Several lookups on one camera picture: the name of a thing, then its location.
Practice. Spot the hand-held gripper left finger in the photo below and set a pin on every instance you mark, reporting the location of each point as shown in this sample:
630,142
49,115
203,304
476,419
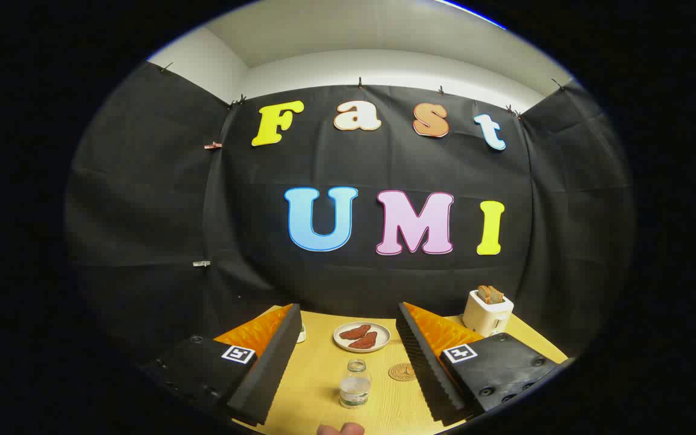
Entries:
269,374

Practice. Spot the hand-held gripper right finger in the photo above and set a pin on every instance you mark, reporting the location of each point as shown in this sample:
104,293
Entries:
426,368

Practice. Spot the round wooden coaster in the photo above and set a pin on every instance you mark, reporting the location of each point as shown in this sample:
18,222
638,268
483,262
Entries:
399,372

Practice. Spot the clear plastic juice bottle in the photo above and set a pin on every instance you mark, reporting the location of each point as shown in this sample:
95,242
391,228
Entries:
355,386

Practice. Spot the wooden table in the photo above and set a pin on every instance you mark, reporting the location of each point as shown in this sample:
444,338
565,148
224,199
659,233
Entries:
324,386

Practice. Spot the brown steak piece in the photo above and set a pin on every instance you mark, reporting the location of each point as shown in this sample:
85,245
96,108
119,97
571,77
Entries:
365,341
354,331

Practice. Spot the white toaster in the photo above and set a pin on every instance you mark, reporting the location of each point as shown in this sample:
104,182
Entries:
484,318

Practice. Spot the white round plate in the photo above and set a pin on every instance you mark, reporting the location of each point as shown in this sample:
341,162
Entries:
341,342

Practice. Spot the toast slice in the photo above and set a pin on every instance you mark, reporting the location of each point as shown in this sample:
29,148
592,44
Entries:
495,295
483,293

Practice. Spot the black backdrop cloth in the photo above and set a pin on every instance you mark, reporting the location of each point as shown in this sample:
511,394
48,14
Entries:
233,211

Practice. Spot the red clip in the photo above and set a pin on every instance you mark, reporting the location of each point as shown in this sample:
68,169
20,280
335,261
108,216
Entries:
212,145

